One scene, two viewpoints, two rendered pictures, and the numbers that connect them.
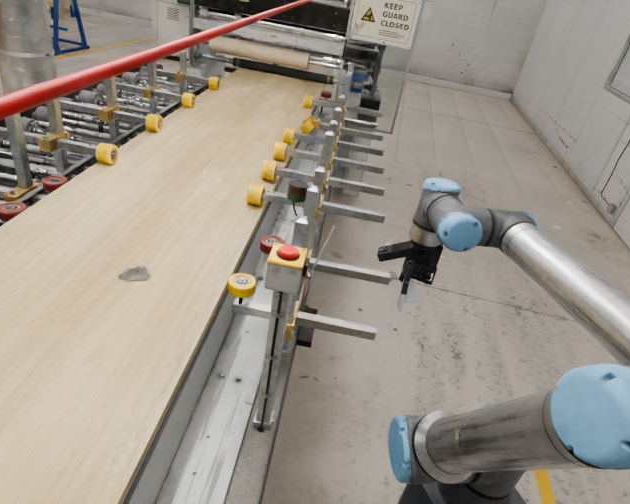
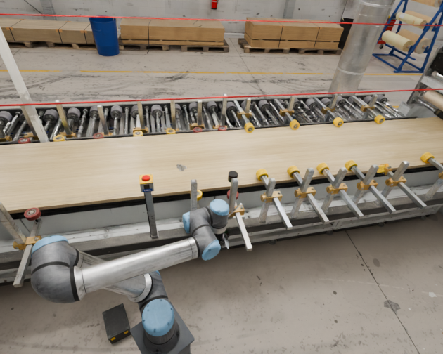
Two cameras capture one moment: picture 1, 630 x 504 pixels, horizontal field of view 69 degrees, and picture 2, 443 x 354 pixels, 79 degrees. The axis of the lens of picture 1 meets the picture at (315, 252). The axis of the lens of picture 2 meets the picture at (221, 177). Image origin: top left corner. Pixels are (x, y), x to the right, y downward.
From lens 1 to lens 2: 1.45 m
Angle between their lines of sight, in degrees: 57
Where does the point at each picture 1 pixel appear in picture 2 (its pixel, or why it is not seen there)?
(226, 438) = not seen: hidden behind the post
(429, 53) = not seen: outside the picture
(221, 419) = (160, 227)
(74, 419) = (115, 182)
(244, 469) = (133, 237)
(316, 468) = (209, 300)
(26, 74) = (341, 81)
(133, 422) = (117, 193)
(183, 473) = (136, 226)
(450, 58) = not seen: outside the picture
